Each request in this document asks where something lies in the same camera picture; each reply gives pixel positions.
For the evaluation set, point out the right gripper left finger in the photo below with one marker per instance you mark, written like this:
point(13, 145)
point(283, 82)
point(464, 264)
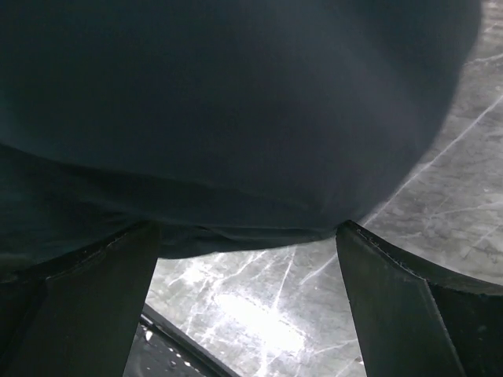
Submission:
point(77, 314)

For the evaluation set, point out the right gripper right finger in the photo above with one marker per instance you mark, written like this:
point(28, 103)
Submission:
point(414, 318)

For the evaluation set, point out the dark navy shorts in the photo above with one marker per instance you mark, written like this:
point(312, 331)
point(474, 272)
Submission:
point(236, 125)

